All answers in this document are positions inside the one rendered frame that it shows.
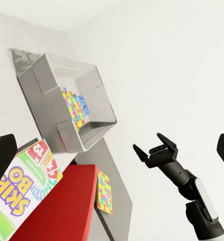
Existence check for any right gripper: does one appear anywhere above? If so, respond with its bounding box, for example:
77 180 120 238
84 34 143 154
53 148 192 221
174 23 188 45
133 133 183 179

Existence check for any jigsaw puzzle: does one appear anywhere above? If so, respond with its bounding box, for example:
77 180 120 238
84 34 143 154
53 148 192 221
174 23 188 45
62 91 85 130
96 170 112 214

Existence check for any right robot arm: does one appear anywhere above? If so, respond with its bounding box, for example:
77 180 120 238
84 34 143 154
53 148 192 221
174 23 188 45
133 133 224 241

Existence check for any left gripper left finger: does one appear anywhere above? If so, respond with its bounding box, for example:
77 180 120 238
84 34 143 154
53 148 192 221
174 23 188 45
0 133 18 180

